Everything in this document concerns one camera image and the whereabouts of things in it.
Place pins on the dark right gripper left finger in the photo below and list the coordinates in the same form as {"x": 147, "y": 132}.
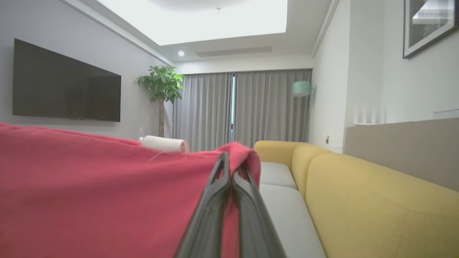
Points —
{"x": 211, "y": 215}

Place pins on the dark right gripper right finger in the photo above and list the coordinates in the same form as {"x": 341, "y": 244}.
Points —
{"x": 254, "y": 222}

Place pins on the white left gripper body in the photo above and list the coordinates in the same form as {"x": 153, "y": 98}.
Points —
{"x": 165, "y": 144}

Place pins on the red white sports shorts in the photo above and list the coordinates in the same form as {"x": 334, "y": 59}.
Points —
{"x": 89, "y": 197}

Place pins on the grey sofa seat cushion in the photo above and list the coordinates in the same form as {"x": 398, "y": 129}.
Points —
{"x": 290, "y": 222}
{"x": 276, "y": 173}

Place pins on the grey curtain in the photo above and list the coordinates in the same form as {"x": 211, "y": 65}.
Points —
{"x": 204, "y": 111}
{"x": 269, "y": 111}

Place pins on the green indoor tree plant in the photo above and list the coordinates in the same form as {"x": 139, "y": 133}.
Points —
{"x": 161, "y": 84}

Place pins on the ceiling air vent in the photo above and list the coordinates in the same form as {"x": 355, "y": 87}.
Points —
{"x": 235, "y": 51}

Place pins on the wide yellow sofa back cushion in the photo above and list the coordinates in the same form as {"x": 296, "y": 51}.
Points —
{"x": 380, "y": 215}

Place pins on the mint floor lamp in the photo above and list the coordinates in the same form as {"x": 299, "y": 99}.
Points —
{"x": 300, "y": 88}

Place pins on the white slatted ledge ornament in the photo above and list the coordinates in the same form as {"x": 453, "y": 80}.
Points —
{"x": 369, "y": 116}

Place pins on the beige partition panel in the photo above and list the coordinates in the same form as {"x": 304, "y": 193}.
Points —
{"x": 405, "y": 150}

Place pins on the black wall television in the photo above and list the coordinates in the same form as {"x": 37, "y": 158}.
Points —
{"x": 64, "y": 82}

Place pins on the framed wall picture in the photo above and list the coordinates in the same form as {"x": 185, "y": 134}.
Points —
{"x": 426, "y": 25}

